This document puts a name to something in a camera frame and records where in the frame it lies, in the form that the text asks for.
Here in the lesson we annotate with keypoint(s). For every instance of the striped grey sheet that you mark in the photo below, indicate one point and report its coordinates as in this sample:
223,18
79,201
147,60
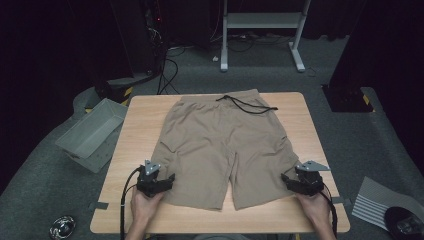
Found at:
370,203

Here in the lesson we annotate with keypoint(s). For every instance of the khaki shorts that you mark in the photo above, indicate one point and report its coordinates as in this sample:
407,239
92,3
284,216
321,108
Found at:
226,150

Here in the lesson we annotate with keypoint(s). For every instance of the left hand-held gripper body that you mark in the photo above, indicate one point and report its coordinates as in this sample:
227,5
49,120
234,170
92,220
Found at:
150,181

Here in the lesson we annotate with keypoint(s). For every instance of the person's right hand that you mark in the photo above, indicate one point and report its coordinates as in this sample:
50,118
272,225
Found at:
315,208

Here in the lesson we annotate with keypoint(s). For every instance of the person's left hand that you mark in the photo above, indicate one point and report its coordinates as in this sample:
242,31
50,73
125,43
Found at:
145,208

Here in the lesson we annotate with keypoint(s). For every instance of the shiny silver object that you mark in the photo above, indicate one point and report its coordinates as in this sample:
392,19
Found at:
62,227

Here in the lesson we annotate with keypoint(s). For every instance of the white metal stand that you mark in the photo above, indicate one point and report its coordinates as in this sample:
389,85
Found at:
263,20

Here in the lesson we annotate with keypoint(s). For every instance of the grey tape strip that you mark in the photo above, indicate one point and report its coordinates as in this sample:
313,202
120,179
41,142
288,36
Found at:
341,200
99,205

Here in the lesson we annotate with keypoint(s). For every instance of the grey plastic bin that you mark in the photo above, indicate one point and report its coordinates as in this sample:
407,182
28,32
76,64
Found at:
90,133

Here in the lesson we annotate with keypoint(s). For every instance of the black equipment stand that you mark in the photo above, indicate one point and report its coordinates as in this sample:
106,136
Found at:
133,50

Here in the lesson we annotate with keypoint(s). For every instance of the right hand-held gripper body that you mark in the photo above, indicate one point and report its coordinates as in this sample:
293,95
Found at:
311,180

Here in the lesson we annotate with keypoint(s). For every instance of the black round object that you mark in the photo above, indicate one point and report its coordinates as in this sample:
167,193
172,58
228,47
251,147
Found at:
403,223

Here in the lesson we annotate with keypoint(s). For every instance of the black base block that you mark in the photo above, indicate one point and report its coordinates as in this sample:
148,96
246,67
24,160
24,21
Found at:
346,98

